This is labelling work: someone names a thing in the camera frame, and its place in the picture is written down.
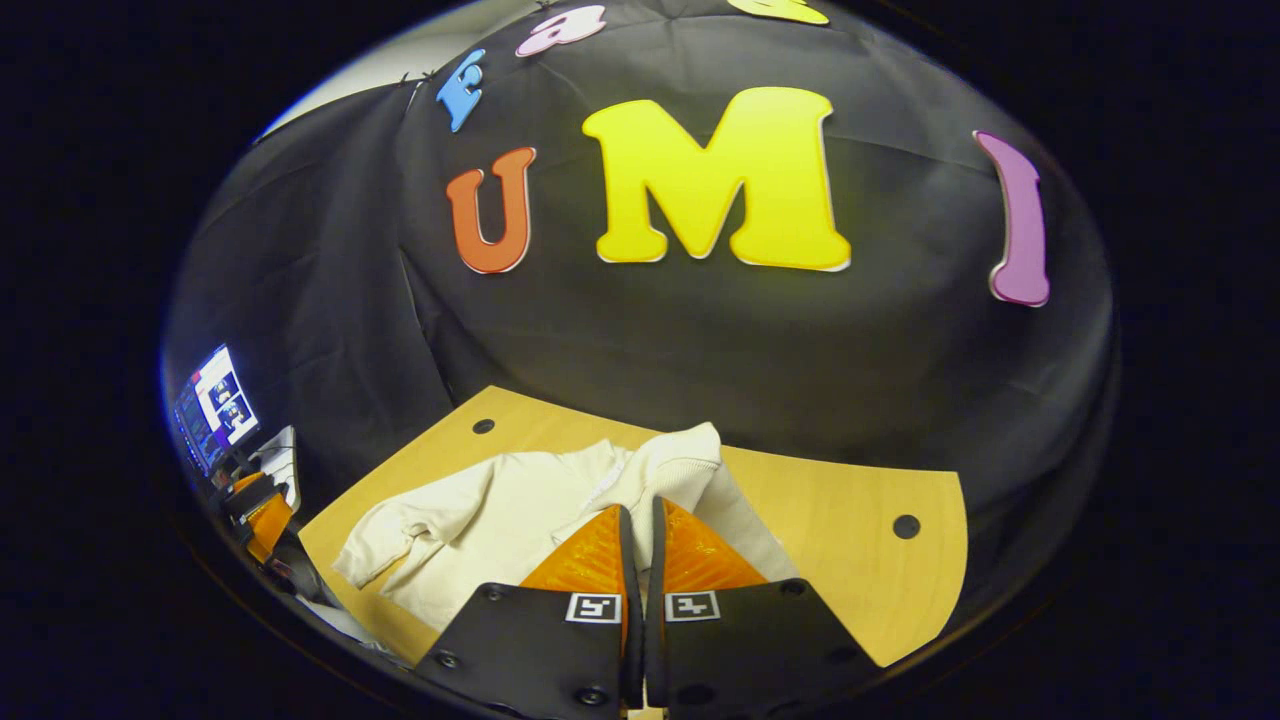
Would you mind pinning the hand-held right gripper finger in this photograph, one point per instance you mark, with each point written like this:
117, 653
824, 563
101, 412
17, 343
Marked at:
654, 650
632, 640

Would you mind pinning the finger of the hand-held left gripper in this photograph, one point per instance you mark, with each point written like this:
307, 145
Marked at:
268, 522
245, 482

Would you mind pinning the cream sweatshirt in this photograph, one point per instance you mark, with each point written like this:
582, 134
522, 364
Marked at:
480, 520

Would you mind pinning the white flat object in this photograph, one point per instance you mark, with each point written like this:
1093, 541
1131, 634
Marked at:
280, 465

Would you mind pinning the computer monitor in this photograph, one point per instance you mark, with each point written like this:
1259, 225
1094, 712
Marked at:
215, 405

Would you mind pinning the black backdrop cloth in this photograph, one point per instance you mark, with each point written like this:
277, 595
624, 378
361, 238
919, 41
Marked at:
700, 340

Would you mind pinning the black cloth clip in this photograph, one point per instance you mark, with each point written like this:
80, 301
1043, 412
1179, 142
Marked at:
405, 78

